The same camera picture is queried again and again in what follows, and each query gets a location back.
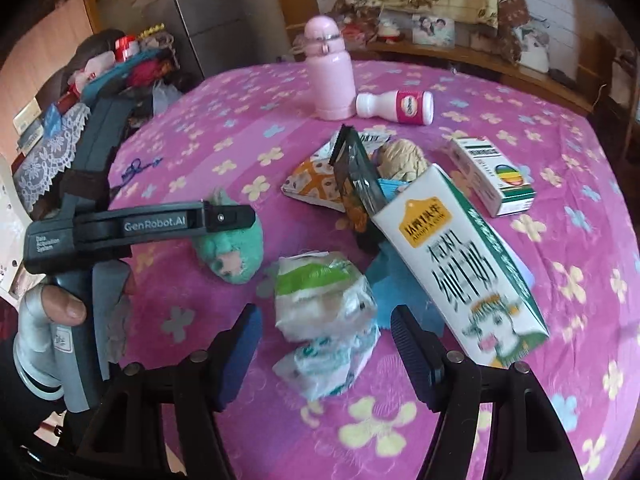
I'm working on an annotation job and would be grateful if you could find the red white figurine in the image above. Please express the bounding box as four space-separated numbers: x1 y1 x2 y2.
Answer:
377 19 403 43

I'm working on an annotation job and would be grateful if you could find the wooden sideboard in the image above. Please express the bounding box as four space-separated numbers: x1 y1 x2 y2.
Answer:
350 40 601 116

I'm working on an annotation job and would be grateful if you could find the black snack wrapper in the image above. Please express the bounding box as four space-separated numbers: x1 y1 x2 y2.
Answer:
330 124 396 253

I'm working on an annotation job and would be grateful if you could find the white green milk carton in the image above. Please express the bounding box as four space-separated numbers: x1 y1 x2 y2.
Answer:
370 164 550 368

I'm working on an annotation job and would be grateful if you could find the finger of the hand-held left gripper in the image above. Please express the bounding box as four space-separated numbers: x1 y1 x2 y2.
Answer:
201 201 259 234

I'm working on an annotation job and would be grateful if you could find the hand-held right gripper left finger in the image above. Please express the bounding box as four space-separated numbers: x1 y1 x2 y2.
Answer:
75 302 264 480

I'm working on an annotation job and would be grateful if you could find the teal cloth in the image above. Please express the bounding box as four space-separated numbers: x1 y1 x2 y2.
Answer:
82 50 161 102

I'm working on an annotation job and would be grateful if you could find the white green medicine box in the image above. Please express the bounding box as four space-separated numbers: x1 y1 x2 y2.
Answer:
447 135 537 218

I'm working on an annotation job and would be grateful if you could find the purple floral blanket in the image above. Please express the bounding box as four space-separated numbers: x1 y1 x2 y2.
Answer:
107 57 640 480

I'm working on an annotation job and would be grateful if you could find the white floral pot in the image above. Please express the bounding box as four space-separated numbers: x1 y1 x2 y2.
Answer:
517 22 551 73

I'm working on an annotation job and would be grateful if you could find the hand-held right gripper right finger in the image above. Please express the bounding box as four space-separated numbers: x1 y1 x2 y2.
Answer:
390 305 583 480

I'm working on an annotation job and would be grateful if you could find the pink water bottle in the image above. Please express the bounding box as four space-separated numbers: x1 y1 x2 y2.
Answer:
305 16 357 121

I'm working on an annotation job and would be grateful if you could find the white printed packet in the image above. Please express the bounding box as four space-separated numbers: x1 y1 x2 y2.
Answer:
357 131 396 156

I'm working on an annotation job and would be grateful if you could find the brown crumpled paper ball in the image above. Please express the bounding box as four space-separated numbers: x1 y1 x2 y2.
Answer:
376 140 431 183

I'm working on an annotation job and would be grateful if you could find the blue thread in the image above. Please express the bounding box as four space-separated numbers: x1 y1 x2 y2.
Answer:
121 157 163 183

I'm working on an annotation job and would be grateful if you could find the clear plastic bag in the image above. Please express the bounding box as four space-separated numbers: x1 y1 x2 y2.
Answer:
151 80 183 117

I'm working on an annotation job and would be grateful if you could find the orange white snack wrapper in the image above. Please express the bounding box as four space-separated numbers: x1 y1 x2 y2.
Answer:
280 152 351 213

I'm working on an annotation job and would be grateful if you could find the green plush toy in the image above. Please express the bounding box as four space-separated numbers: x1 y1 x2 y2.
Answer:
192 187 264 286

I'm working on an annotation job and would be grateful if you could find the person's left hand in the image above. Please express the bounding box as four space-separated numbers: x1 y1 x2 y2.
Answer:
42 285 88 326

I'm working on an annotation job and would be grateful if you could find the white yogurt bottle pink label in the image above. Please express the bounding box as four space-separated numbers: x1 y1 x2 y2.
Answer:
356 90 435 126

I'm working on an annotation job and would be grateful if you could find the photo frame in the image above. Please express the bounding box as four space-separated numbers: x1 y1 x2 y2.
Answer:
412 15 457 48

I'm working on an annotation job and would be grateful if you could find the white lace cloth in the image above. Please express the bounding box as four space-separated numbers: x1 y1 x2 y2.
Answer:
12 105 91 216

